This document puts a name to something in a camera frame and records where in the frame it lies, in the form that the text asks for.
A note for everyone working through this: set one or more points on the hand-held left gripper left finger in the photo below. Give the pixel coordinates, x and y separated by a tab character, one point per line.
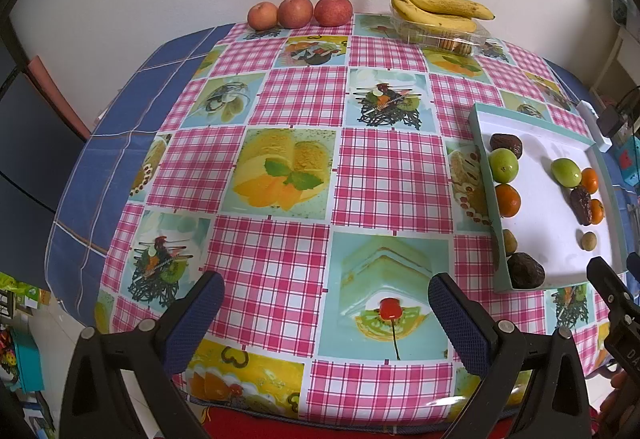
192	324

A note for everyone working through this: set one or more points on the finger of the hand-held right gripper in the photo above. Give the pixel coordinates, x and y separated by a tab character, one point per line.
607	285
635	265

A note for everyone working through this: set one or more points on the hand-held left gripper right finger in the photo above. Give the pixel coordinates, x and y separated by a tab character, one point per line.
462	324

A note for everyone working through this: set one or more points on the tan longan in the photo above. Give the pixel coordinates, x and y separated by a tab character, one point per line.
588	240
510	241

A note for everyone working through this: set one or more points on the orange mandarin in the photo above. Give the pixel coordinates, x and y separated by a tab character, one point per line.
507	199
590	179
598	211

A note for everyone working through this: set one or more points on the white tray with teal rim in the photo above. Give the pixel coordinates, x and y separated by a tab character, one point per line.
545	219

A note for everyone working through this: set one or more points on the person's right hand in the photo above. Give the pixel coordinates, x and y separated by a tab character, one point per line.
618	379

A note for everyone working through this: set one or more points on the blue box with red mark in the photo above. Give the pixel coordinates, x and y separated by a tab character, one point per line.
627	164

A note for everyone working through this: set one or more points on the pink checked plastic tablecloth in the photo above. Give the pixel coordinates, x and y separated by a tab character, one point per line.
280	259

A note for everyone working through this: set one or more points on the black power adapter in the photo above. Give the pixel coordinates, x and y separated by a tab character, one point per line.
612	121

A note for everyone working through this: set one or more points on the white power strip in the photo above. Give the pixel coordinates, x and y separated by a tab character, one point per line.
595	124

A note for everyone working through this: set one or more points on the red cloth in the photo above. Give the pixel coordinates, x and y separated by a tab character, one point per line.
300	425

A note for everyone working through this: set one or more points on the teal box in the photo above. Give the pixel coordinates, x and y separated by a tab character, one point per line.
27	364

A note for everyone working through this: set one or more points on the green packet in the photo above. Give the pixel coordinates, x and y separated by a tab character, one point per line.
20	291

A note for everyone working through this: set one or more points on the white furniture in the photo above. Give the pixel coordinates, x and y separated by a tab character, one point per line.
620	54

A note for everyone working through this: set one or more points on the teal round clock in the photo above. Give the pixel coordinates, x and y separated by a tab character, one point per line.
621	4

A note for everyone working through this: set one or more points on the clear plastic food container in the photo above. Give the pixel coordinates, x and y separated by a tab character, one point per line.
440	38

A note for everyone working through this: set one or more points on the red apple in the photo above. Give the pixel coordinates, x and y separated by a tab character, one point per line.
333	9
262	15
295	10

